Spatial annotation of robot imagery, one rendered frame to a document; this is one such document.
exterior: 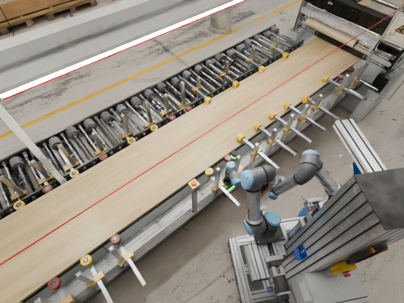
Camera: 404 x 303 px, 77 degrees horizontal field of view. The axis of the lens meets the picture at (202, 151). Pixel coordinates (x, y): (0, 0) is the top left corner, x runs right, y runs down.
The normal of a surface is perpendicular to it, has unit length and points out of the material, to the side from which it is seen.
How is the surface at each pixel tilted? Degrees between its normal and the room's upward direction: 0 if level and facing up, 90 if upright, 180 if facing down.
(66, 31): 90
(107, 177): 0
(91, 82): 0
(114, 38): 61
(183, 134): 0
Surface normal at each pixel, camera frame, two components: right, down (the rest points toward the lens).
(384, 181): 0.01, -0.58
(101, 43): 0.56, 0.26
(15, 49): 0.64, 0.63
